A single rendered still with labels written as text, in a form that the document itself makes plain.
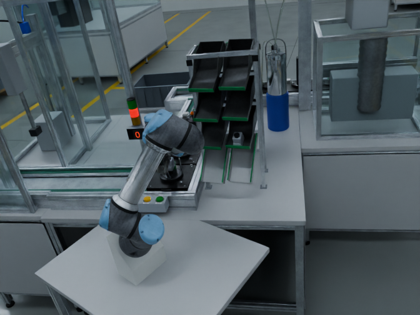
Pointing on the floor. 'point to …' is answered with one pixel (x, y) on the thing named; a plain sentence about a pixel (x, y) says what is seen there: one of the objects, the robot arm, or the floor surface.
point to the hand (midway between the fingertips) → (164, 172)
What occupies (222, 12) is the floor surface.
